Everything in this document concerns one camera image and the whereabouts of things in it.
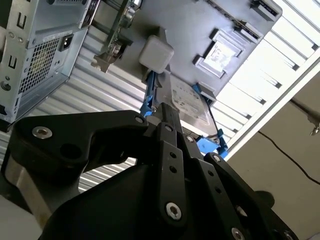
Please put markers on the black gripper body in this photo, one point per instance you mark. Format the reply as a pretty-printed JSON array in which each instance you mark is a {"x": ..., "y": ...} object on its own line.
[{"x": 112, "y": 212}]

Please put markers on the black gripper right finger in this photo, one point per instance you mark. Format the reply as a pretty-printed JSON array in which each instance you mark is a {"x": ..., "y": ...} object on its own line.
[{"x": 220, "y": 180}]

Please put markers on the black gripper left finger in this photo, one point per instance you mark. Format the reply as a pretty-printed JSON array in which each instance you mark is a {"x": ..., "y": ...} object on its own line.
[{"x": 75, "y": 130}]

